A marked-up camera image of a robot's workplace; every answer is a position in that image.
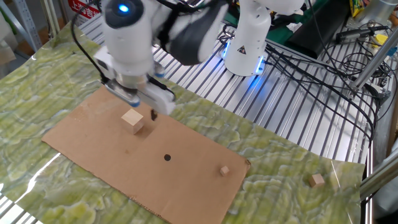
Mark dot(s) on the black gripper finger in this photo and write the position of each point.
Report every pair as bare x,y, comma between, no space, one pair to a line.
154,115

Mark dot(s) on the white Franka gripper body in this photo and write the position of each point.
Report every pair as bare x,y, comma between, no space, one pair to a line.
158,99

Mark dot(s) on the small wooden block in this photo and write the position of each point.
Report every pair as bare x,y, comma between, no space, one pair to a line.
224,171

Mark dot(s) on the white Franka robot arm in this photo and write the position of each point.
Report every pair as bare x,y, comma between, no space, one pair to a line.
130,37

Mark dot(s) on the black round mark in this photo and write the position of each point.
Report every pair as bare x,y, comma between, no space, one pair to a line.
167,157

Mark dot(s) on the medium wooden block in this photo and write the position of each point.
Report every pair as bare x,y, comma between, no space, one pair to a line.
316,180

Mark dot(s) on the brown cardboard sheet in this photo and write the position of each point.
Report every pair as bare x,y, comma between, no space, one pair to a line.
124,174

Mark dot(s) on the green marble pattern mat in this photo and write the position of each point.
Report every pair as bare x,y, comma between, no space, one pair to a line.
46,93

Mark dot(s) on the cardboard box red print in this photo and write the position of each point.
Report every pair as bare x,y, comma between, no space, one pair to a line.
84,9

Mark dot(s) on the green cutting mat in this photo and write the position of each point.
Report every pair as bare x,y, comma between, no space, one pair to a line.
278,35

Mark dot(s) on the black pouch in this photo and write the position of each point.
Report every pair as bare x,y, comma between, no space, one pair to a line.
317,31

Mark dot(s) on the black handheld tool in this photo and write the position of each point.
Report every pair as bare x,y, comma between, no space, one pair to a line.
351,34

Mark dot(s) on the yellow snack bag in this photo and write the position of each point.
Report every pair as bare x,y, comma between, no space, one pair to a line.
359,7

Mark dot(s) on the small yellow object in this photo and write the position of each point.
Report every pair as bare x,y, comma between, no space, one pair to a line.
381,40

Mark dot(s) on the silver wrist camera blue cap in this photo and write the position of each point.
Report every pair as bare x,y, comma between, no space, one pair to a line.
159,73
122,93

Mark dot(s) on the grey metal shelf post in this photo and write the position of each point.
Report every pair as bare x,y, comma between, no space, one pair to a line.
29,28

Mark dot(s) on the aluminium profile post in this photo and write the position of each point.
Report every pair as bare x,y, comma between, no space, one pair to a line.
373,62

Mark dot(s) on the aluminium rail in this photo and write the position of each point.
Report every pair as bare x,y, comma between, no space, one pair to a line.
379,177

